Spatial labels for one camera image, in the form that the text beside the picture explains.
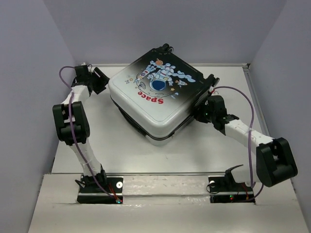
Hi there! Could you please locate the black white space suitcase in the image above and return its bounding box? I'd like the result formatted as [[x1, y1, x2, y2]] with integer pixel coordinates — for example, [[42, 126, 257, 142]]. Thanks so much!
[[108, 44, 220, 146]]

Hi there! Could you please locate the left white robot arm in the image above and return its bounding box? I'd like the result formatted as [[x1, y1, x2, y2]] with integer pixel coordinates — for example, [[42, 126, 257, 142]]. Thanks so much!
[[52, 63, 109, 192]]

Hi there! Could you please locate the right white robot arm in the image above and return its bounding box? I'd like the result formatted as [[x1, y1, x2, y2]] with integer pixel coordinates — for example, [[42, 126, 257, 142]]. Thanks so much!
[[194, 95, 298, 187]]

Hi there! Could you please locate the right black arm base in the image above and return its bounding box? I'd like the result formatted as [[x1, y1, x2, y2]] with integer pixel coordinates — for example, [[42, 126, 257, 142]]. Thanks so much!
[[206, 165, 256, 203]]

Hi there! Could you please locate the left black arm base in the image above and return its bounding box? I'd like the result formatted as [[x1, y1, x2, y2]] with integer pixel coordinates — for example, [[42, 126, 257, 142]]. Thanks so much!
[[75, 176, 124, 204]]

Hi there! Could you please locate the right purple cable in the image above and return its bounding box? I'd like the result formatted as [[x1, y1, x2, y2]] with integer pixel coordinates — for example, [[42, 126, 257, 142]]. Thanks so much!
[[211, 86, 265, 201]]

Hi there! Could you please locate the aluminium table rail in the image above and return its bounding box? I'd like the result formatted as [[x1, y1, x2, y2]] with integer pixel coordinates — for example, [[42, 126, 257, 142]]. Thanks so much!
[[242, 63, 280, 166]]

